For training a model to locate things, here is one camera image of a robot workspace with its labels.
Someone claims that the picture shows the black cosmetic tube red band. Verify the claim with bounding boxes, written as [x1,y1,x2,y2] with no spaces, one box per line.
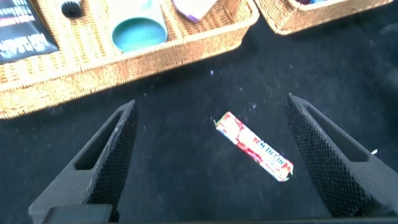
[0,0,60,65]

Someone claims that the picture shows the woven wicker basket brown handles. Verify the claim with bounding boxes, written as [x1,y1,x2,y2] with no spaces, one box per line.
[0,0,261,121]
[253,0,394,35]

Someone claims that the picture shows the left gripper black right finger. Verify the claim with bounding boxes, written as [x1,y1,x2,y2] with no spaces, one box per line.
[283,92,398,218]

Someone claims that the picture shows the black tablecloth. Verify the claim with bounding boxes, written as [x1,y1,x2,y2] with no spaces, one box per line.
[0,0,398,224]

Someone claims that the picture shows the purple trash bag roll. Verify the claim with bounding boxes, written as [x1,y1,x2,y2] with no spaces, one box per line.
[170,0,218,23]

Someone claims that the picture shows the teal plastic mug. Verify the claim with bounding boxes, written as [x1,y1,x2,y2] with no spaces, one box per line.
[107,0,169,54]

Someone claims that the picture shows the red Hi-Chew candy pack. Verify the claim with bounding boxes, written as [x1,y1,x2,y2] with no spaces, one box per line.
[213,111,295,183]

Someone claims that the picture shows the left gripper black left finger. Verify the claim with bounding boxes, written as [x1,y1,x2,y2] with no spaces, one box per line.
[27,99,138,223]

